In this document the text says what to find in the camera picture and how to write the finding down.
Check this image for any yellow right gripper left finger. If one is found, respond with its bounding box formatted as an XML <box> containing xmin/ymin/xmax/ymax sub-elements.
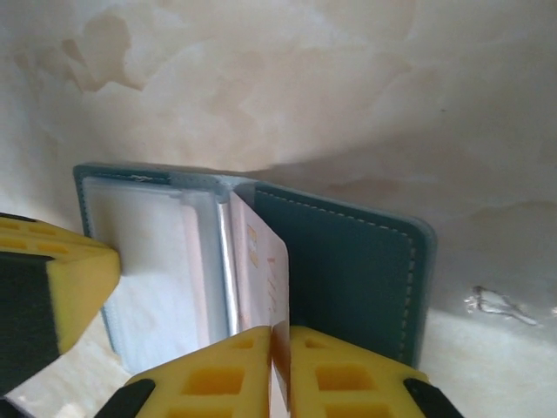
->
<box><xmin>104</xmin><ymin>325</ymin><xmax>274</xmax><ymax>418</ymax></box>

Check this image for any teal leather card holder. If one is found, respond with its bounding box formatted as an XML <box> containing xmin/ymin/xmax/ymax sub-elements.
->
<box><xmin>72</xmin><ymin>161</ymin><xmax>438</xmax><ymax>376</ymax></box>

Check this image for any pale credit card orange print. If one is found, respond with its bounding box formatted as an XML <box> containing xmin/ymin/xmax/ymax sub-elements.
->
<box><xmin>228</xmin><ymin>191</ymin><xmax>292</xmax><ymax>418</ymax></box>

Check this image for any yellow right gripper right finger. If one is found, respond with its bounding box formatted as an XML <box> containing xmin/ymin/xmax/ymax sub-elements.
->
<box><xmin>289</xmin><ymin>324</ymin><xmax>449</xmax><ymax>418</ymax></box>

